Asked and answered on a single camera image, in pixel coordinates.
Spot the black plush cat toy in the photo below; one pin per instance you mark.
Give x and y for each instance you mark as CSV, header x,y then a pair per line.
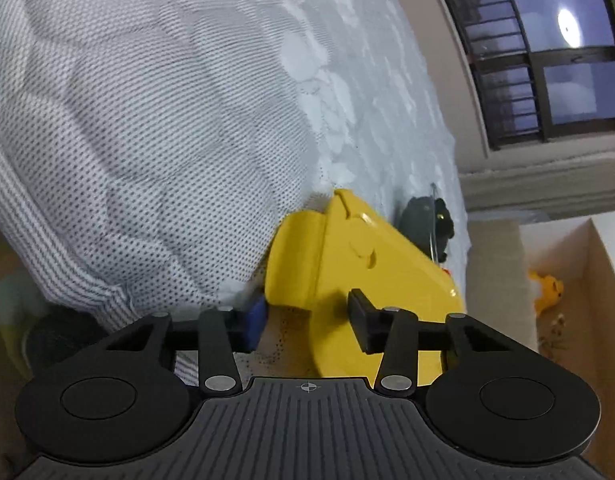
x,y
427,223

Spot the yellow duck plush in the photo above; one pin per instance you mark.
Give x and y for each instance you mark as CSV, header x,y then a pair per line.
x,y
547,291

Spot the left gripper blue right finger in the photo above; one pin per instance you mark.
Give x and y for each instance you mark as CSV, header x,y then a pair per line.
x,y
393,333

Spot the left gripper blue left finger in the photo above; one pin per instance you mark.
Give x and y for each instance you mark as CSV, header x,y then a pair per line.
x,y
222,333

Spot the dark window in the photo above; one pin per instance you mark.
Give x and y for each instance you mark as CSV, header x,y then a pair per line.
x,y
543,69

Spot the beige curtain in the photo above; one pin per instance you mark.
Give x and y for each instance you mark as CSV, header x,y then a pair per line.
x,y
564,188

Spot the beige headboard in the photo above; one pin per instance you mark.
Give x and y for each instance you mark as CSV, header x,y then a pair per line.
x,y
498,289

